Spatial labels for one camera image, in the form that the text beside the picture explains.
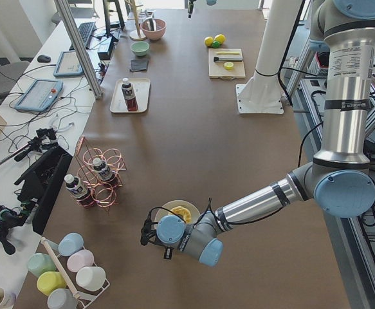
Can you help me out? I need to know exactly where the green cup on rack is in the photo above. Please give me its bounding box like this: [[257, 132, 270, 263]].
[[27, 253, 57, 277]]

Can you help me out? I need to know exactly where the white round plate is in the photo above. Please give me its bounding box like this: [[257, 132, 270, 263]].
[[154, 200, 200, 223]]

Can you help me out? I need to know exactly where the black keyboard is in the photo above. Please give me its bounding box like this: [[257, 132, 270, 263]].
[[78, 21, 96, 50]]

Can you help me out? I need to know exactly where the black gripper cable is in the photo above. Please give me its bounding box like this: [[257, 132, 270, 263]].
[[147, 198, 226, 232]]

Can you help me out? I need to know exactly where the glazed ring donut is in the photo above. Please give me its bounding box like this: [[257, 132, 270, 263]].
[[169, 206, 192, 223]]

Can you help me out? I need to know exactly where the wooden cutting board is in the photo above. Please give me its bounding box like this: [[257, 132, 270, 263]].
[[208, 48, 246, 79]]

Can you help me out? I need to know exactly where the yellow cup on rack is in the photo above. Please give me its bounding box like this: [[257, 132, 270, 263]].
[[36, 271, 67, 296]]

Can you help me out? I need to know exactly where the bottle lying in rack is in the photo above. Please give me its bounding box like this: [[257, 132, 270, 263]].
[[92, 157, 117, 186]]

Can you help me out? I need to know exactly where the white cup on rack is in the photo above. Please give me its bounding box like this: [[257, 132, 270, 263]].
[[76, 267, 106, 292]]

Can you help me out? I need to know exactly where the green lime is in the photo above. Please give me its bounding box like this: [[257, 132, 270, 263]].
[[212, 41, 221, 48]]

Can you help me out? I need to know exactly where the cream rabbit tray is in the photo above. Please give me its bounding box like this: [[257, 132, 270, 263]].
[[110, 79, 151, 113]]

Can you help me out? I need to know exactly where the aluminium frame post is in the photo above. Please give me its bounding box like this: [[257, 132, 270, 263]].
[[55, 0, 102, 99]]

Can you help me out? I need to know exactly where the yellow lemon lower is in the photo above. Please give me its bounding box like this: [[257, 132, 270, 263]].
[[204, 36, 214, 47]]

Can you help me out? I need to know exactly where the mint green bowl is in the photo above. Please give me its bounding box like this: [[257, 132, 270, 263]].
[[131, 41, 150, 57]]

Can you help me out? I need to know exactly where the half lemon slice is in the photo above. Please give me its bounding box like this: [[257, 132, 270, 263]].
[[223, 61, 234, 71]]

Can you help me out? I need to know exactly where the grey cup on rack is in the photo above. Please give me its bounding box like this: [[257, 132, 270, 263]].
[[47, 288, 78, 309]]

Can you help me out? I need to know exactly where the steel ice scoop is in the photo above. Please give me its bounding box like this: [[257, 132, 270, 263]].
[[145, 18, 157, 32]]

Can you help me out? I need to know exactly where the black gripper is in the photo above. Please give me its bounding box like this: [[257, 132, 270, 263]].
[[140, 218, 173, 259], [187, 0, 195, 18]]

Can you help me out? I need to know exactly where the teach pendant tablet near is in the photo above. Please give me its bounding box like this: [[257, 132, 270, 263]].
[[14, 79, 64, 112]]

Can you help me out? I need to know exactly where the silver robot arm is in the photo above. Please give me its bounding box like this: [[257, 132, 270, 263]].
[[140, 1, 375, 267]]

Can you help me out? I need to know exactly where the blue cup on rack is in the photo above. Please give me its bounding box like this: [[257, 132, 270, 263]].
[[58, 232, 84, 257]]

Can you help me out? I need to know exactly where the teach pendant tablet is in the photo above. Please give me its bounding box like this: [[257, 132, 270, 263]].
[[14, 79, 64, 112], [53, 51, 84, 78]]

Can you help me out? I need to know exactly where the pink bowl with ice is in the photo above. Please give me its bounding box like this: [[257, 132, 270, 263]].
[[141, 18, 167, 41]]

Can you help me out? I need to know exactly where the yellow lemon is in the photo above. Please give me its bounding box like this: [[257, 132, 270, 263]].
[[204, 36, 214, 47], [214, 33, 226, 44]]

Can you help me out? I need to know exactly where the teach pendant tablet far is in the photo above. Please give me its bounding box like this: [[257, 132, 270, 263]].
[[53, 51, 84, 78]]

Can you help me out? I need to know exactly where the wooden mug tree stand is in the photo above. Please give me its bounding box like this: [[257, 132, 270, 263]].
[[125, 0, 152, 41]]

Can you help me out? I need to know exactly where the yellow lemon upper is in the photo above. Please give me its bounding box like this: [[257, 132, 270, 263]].
[[214, 33, 226, 44]]

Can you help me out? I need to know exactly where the dark tea bottle on tray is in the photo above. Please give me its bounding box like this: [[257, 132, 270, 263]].
[[122, 78, 138, 111]]

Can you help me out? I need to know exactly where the copper wire bottle rack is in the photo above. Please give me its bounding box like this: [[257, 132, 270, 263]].
[[74, 136, 127, 211]]

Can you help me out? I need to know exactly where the grey folded cloth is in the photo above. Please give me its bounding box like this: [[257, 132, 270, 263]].
[[129, 59, 149, 72]]

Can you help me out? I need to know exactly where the steel cylindrical muddler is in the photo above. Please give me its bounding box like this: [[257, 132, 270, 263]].
[[213, 56, 243, 62]]

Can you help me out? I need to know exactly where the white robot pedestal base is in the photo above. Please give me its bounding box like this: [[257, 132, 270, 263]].
[[236, 0, 304, 114]]

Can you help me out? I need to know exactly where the pink cup on rack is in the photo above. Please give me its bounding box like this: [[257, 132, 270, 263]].
[[67, 249, 95, 273]]

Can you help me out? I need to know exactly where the black computer mouse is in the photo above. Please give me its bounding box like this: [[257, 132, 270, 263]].
[[37, 54, 51, 63]]

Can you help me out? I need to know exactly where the yellow plastic knife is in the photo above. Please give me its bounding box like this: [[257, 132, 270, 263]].
[[216, 51, 240, 55]]

